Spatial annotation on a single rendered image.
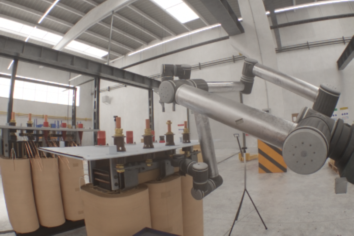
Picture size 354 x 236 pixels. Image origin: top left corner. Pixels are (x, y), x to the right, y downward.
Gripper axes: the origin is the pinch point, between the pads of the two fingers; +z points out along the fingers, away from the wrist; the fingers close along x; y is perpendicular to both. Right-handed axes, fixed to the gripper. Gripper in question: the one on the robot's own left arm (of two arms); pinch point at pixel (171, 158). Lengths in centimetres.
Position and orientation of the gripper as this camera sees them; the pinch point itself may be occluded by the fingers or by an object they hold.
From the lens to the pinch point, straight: 160.8
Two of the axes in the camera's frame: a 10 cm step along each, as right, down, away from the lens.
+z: -6.1, -0.6, 7.9
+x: -7.9, -0.6, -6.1
